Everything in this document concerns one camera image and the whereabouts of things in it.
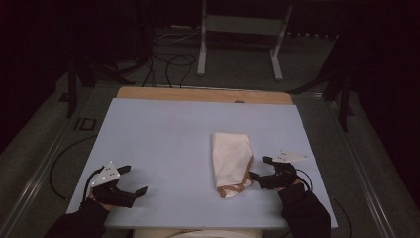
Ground cream baby bodysuit tan trim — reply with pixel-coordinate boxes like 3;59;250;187
211;132;255;199

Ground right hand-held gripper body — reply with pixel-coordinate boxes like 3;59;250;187
259;149;309;191

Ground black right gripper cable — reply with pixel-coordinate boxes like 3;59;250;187
295;168;353;238

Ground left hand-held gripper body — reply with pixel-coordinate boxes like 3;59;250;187
88;161;137;209

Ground black stand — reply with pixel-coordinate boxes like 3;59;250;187
286;33;356;133
58;56;137;119

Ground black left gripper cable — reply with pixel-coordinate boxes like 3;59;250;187
49;133;104;202

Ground black floor cable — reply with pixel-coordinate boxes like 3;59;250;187
142;49;199;89

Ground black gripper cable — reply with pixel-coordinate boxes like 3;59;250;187
295;168;353;238
49;133;104;202

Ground person's right hand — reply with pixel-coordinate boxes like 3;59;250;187
276;178;303;193

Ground person's left hand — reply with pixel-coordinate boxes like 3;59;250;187
87;192;115;211

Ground metal floor rail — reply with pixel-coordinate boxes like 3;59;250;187
0;83;100;237
325;95;397;238

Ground wooden table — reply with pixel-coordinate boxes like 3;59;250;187
116;86;294;106

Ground white metal stand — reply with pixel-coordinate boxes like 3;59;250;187
196;0;294;82

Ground white floor cable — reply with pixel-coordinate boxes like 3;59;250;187
152;29;201;47

